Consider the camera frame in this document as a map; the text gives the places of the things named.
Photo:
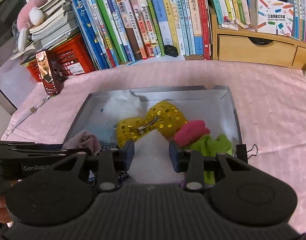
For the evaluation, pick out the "row of upright books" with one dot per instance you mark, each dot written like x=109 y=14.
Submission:
x=124 y=31

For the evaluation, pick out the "yellow sequin soft bow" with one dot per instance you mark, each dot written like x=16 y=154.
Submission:
x=163 y=116

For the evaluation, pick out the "black binder clip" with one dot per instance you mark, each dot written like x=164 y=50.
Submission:
x=244 y=154

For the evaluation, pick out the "wooden drawer shelf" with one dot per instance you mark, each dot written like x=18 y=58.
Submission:
x=249 y=46

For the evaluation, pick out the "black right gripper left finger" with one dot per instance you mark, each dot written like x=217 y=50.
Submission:
x=110 y=163

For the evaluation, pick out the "pink plush rabbit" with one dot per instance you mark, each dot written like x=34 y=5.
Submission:
x=29 y=16

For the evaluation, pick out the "small black object by books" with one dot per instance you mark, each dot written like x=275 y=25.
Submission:
x=170 y=50

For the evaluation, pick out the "person's left hand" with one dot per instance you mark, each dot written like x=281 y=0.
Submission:
x=5 y=217

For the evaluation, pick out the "white fluffy ball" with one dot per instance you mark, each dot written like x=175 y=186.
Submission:
x=122 y=104

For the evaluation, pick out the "stack of lying books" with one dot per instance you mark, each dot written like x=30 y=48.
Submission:
x=59 y=25

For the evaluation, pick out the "grey shallow box tray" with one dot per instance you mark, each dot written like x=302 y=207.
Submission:
x=214 y=106

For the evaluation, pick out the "white label printer box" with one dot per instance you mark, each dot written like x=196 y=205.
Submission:
x=272 y=17

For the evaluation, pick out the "pink and green soft toy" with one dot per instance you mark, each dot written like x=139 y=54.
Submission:
x=194 y=135

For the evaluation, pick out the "red plastic crate left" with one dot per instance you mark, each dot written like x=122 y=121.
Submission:
x=73 y=57

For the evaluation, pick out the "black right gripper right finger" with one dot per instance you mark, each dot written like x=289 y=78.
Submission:
x=190 y=163

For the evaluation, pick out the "dark blue floral cloth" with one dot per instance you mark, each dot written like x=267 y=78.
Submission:
x=92 y=163

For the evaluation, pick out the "pink bed cloth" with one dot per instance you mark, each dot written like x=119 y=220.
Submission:
x=270 y=103

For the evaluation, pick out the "smartphone on stand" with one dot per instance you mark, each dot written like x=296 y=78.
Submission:
x=50 y=72

